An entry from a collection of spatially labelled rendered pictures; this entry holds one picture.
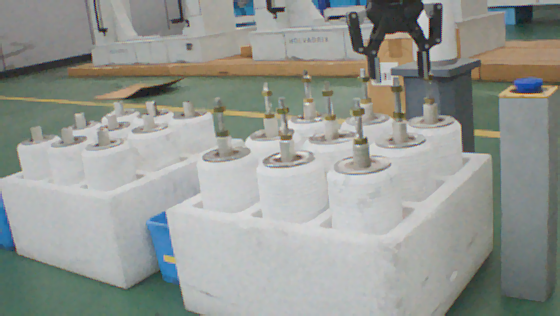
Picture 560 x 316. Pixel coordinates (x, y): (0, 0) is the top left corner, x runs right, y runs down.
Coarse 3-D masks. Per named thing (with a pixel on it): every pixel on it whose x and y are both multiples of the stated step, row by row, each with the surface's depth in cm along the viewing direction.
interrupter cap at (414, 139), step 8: (384, 136) 90; (408, 136) 89; (416, 136) 88; (424, 136) 87; (376, 144) 87; (384, 144) 86; (392, 144) 85; (400, 144) 85; (408, 144) 84; (416, 144) 84
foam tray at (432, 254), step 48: (480, 192) 95; (192, 240) 91; (240, 240) 85; (288, 240) 79; (336, 240) 74; (384, 240) 72; (432, 240) 79; (480, 240) 97; (192, 288) 94; (240, 288) 87; (288, 288) 82; (336, 288) 77; (384, 288) 72; (432, 288) 81
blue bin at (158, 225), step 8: (160, 216) 109; (152, 224) 105; (160, 224) 104; (152, 232) 106; (160, 232) 104; (168, 232) 103; (152, 240) 107; (160, 240) 106; (168, 240) 104; (160, 248) 106; (168, 248) 105; (160, 256) 107; (168, 256) 106; (160, 264) 108; (168, 264) 107; (176, 264) 105; (168, 272) 107; (176, 272) 106; (168, 280) 108; (176, 280) 107
